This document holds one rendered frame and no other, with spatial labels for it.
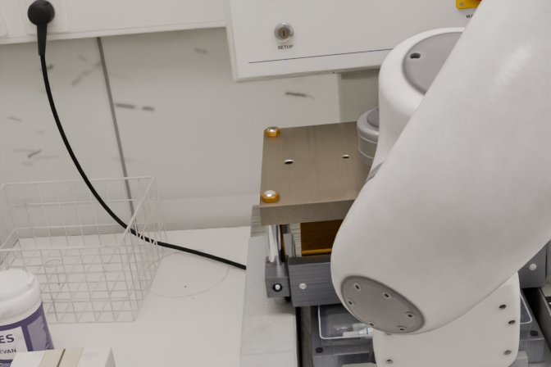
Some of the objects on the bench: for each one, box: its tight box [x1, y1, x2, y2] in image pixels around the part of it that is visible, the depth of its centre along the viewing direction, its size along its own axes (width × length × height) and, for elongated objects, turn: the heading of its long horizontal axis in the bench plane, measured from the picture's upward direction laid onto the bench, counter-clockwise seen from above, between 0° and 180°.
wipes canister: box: [0, 270, 55, 367], centre depth 114 cm, size 9×9×15 cm
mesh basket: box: [0, 176, 168, 324], centre depth 135 cm, size 22×26×13 cm
